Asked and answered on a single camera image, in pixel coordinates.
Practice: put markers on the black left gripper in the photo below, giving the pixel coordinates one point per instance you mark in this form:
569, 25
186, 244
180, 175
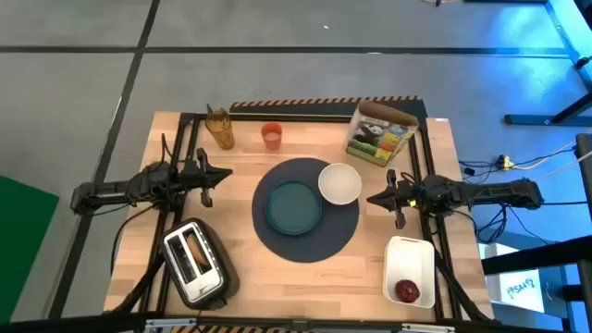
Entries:
192, 178

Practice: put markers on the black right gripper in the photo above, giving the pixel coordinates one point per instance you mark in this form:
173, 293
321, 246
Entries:
408, 196

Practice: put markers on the amber faceted plastic tumbler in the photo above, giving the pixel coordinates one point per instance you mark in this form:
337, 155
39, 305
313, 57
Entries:
221, 131

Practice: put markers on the panda cereal box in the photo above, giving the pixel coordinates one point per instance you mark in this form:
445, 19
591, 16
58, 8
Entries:
377, 139

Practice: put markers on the orange plastic cup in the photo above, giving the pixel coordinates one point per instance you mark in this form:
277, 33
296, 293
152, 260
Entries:
271, 136

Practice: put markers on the toasted bagel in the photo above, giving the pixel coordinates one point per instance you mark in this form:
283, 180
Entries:
198, 254

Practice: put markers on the red apple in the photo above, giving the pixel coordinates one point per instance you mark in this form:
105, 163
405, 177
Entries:
407, 291

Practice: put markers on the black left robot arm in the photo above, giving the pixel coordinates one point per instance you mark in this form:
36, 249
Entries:
115, 192

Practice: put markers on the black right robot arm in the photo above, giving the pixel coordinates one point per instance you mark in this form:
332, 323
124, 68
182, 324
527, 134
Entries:
490, 192

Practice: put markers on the white ribbed bowl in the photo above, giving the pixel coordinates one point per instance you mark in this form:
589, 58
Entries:
340, 183

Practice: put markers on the white rectangular tray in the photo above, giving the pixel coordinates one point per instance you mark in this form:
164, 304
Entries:
409, 263

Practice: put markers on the round dark woven placemat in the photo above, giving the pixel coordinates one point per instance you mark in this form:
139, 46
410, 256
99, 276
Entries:
324, 236

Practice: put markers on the black and silver toaster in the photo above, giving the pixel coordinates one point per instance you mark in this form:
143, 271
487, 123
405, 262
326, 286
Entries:
218, 259

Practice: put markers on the dark green plate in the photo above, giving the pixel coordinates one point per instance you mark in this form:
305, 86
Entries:
293, 208

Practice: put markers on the black hazard-striped mat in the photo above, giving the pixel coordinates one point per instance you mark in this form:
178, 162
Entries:
300, 107

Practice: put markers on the white box with scribble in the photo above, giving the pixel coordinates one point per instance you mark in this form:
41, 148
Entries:
518, 282

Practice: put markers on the green sheet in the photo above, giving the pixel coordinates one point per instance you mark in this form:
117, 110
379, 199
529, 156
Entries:
23, 240

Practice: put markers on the black overhead rig beam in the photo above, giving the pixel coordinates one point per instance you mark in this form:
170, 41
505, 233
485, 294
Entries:
69, 324

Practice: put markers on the metal stand leg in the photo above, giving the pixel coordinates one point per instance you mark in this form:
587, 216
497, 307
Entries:
566, 32

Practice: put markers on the black aluminium table frame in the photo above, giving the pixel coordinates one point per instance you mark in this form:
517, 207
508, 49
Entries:
277, 118

